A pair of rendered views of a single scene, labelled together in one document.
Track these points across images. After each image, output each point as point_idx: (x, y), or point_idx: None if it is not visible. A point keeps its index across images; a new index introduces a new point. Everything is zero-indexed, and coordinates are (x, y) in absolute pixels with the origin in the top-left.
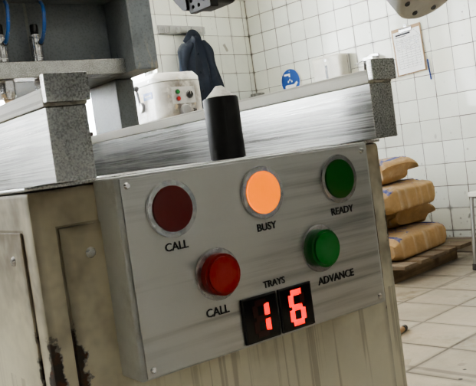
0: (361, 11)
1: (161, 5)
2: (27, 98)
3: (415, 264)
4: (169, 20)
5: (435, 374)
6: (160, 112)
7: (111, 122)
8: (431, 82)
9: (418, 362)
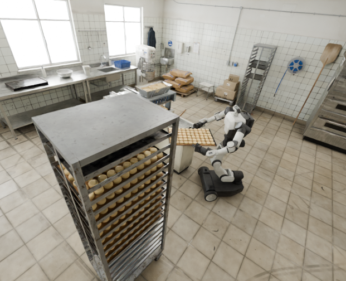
0: (189, 34)
1: (145, 20)
2: None
3: (188, 94)
4: (146, 24)
5: (189, 120)
6: (147, 57)
7: (167, 102)
8: (198, 56)
9: (187, 117)
